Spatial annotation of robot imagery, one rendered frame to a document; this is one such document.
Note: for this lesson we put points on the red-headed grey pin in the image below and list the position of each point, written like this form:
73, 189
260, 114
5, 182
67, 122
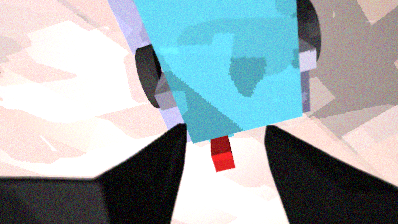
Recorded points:
221, 153

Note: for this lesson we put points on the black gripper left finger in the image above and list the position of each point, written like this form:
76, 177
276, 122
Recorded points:
141, 189

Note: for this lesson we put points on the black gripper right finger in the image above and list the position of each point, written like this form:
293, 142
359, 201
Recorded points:
317, 188

